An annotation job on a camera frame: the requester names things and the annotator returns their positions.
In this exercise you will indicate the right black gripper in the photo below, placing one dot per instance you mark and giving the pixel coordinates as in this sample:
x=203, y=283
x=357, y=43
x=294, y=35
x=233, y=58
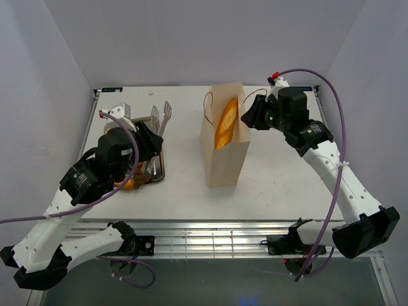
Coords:
x=253, y=117

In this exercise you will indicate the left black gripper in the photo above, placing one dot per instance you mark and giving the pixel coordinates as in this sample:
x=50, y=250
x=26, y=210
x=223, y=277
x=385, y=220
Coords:
x=151, y=145

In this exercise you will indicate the metal tongs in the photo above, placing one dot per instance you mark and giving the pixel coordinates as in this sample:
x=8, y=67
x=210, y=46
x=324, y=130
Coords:
x=149, y=168

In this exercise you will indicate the long baguette bread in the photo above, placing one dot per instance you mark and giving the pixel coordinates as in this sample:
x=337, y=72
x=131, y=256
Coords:
x=226, y=125
x=129, y=186

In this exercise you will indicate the beige paper bag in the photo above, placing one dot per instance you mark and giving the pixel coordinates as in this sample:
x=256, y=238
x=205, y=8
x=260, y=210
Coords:
x=223, y=166

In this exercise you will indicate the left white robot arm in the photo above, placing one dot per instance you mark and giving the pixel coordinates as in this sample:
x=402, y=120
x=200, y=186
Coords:
x=43, y=258

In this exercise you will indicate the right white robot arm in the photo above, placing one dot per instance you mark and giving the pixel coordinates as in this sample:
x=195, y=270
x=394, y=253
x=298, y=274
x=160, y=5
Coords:
x=366, y=223

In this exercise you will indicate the metal tray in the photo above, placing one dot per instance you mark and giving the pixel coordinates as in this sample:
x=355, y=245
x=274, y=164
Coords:
x=130, y=149

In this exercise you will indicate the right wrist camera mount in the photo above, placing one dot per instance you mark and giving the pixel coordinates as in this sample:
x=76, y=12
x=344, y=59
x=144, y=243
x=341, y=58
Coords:
x=276, y=82

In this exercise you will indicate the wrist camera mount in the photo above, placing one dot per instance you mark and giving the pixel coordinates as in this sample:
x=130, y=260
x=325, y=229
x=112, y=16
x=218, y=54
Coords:
x=122, y=112
x=276, y=82

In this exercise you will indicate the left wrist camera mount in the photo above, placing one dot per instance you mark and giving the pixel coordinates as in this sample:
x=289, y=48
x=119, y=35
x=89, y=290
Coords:
x=122, y=112

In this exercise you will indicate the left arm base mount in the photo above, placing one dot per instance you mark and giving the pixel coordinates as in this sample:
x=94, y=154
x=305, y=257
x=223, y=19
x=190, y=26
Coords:
x=139, y=245

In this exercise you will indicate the aluminium frame rail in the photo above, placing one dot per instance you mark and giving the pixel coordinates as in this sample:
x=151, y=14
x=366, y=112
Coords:
x=209, y=239

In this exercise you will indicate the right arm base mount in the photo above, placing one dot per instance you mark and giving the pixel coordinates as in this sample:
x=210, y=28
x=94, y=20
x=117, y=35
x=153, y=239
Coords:
x=285, y=245

